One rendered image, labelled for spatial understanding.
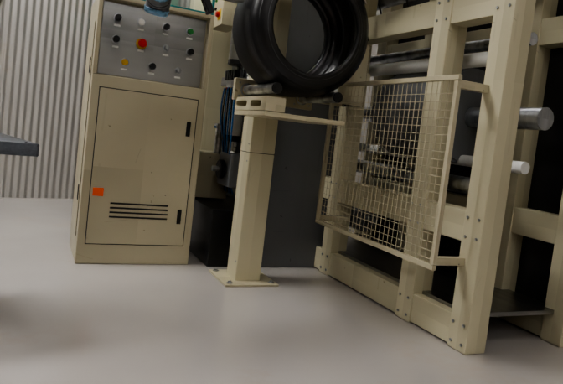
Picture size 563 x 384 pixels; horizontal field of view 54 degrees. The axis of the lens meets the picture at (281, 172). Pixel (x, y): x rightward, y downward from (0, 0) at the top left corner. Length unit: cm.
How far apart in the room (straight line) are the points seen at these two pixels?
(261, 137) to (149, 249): 80
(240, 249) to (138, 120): 79
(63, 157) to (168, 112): 211
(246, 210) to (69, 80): 253
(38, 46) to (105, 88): 202
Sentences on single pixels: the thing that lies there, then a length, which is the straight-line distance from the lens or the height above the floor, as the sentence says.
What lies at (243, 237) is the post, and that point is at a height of 22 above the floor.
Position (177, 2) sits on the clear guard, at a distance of 286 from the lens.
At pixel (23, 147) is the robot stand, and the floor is 58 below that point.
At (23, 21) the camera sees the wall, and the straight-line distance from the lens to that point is 469.
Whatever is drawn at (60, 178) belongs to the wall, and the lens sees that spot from 478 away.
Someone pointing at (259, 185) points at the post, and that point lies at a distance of 260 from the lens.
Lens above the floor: 72
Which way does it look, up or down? 4 degrees down
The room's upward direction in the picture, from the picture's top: 7 degrees clockwise
